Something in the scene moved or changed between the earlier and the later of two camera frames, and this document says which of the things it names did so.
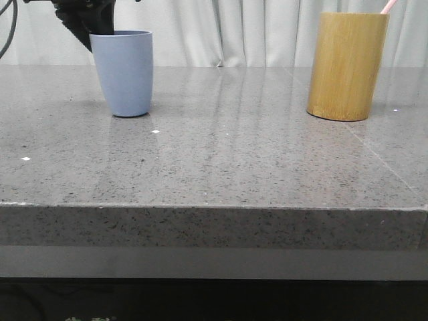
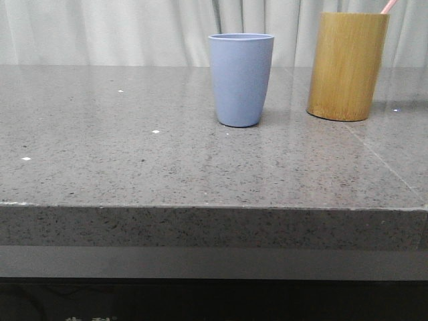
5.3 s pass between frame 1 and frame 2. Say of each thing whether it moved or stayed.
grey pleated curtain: stayed
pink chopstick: stayed
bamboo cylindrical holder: stayed
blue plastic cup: moved
